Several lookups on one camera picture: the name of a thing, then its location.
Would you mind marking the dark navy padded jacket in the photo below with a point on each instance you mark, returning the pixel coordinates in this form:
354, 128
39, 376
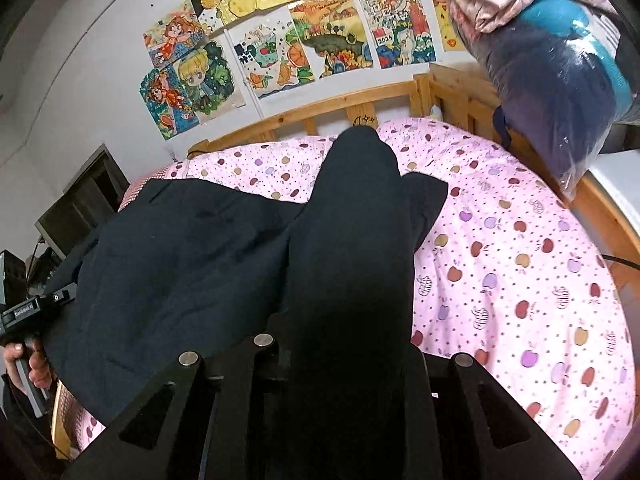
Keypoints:
200, 260

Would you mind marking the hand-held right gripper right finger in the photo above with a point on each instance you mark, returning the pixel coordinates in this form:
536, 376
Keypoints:
465, 385

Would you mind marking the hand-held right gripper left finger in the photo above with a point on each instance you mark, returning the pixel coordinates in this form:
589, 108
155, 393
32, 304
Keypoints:
265, 365

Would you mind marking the blond figure green poster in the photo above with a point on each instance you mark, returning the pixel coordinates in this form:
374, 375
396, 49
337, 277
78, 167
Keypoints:
202, 80

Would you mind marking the orange haired figure blue poster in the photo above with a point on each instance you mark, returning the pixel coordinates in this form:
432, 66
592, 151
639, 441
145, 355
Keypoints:
162, 105

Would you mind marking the orange haired girl poster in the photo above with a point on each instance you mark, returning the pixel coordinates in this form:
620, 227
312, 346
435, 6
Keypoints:
170, 37

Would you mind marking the orange landscape turtle poster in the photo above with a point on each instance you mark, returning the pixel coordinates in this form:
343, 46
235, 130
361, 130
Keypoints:
330, 32

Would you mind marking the yellow cartoon poster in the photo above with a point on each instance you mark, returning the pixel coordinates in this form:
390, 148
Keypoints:
442, 15

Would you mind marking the dark cabinet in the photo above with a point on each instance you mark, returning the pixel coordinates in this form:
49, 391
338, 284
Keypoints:
85, 200

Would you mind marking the person's left forearm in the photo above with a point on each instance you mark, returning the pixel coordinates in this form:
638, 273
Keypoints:
20, 435

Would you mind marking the yellow and black dotted poster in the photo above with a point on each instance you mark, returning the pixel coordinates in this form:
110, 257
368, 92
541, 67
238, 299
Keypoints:
220, 0

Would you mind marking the wooden bed frame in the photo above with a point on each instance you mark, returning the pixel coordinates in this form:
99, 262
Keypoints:
300, 115

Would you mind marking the person's left hand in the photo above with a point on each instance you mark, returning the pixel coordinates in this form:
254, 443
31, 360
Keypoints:
40, 367

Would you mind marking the white turtle and fruit poster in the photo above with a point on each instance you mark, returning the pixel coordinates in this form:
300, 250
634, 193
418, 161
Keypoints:
272, 57

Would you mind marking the pink apple print bed sheet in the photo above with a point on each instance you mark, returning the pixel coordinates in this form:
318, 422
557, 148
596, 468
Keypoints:
500, 285

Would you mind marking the city drawing poster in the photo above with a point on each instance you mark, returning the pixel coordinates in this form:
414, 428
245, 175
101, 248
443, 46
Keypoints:
395, 27

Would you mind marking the white storage box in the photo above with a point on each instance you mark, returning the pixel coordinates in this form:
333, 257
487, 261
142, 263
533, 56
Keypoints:
620, 190

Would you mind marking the clear bag of clothes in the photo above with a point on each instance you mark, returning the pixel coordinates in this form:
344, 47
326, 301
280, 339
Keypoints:
550, 90

